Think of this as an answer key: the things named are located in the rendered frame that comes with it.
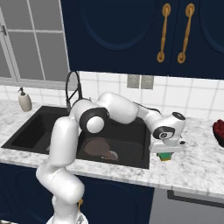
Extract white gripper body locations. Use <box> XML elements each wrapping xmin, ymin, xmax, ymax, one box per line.
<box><xmin>149</xmin><ymin>139</ymin><xmax>186</xmax><ymax>154</ymax></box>

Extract green and yellow sponge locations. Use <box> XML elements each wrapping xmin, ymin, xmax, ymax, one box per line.
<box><xmin>157</xmin><ymin>151</ymin><xmax>173</xmax><ymax>162</ymax></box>

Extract black sink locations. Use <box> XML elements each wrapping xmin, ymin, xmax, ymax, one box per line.
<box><xmin>1</xmin><ymin>104</ymin><xmax>151</xmax><ymax>170</ymax></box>

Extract dark bowl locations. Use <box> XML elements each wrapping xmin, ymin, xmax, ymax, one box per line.
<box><xmin>212</xmin><ymin>129</ymin><xmax>224</xmax><ymax>149</ymax></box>

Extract red fruit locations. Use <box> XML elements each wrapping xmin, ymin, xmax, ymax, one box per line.
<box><xmin>212</xmin><ymin>118</ymin><xmax>224</xmax><ymax>138</ymax></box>

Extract grey dishwasher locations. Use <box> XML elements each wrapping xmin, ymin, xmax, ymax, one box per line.
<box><xmin>148</xmin><ymin>187</ymin><xmax>224</xmax><ymax>224</ymax></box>

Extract navy base cupboard door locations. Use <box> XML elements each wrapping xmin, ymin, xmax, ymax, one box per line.
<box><xmin>0</xmin><ymin>162</ymin><xmax>56</xmax><ymax>224</ymax></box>
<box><xmin>73</xmin><ymin>174</ymin><xmax>156</xmax><ymax>224</ymax></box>

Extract black tap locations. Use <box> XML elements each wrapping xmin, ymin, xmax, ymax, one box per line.
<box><xmin>65</xmin><ymin>70</ymin><xmax>83</xmax><ymax>114</ymax></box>

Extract beige soap dispenser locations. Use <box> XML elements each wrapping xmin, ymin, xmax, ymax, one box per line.
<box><xmin>17</xmin><ymin>87</ymin><xmax>33</xmax><ymax>113</ymax></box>

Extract grey framed window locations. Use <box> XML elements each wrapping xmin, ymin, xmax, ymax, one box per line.
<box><xmin>0</xmin><ymin>0</ymin><xmax>72</xmax><ymax>91</ymax></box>

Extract grey window latch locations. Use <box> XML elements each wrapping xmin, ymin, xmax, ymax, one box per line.
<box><xmin>0</xmin><ymin>24</ymin><xmax>8</xmax><ymax>37</ymax></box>

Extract black dishwasher handle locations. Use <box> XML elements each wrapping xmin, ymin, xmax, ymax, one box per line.
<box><xmin>166</xmin><ymin>189</ymin><xmax>224</xmax><ymax>210</ymax></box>

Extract grey wall socket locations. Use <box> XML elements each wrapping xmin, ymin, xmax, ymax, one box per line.
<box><xmin>126</xmin><ymin>73</ymin><xmax>141</xmax><ymax>89</ymax></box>
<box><xmin>140</xmin><ymin>74</ymin><xmax>155</xmax><ymax>90</ymax></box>

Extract small gold cupboard handle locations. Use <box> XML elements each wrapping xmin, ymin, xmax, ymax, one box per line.
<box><xmin>77</xmin><ymin>199</ymin><xmax>85</xmax><ymax>213</ymax></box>

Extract navy wall cupboard door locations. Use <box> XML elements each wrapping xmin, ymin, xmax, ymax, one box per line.
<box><xmin>59</xmin><ymin>0</ymin><xmax>177</xmax><ymax>77</ymax></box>
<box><xmin>168</xmin><ymin>0</ymin><xmax>224</xmax><ymax>81</ymax></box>

